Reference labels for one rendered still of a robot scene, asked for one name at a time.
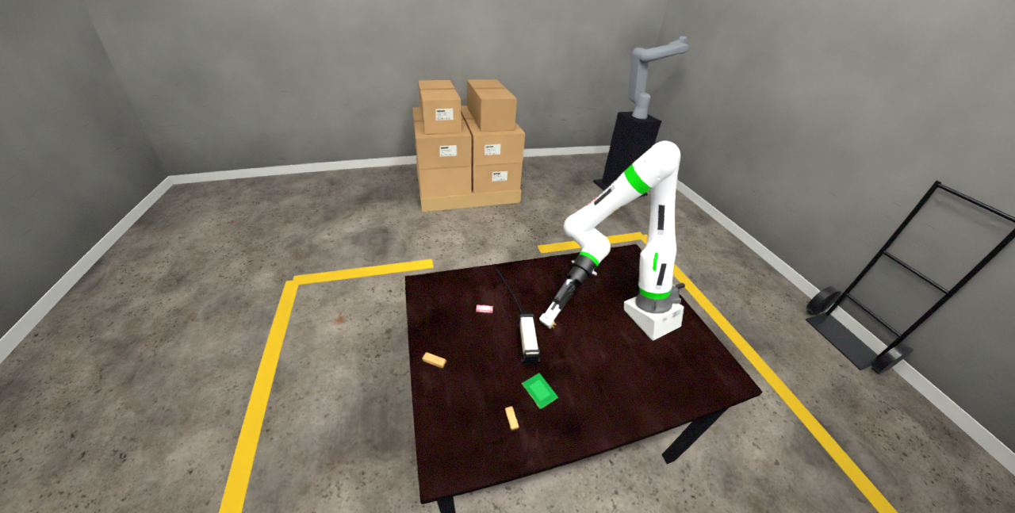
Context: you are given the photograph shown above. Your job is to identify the tan rectangular block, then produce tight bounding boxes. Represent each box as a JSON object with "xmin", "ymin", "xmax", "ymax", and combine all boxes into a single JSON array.
[{"xmin": 423, "ymin": 352, "xmax": 446, "ymax": 368}]

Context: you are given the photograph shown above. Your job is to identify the small yellow block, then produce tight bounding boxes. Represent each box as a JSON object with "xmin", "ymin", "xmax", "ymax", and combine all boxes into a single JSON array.
[{"xmin": 505, "ymin": 407, "xmax": 519, "ymax": 431}]

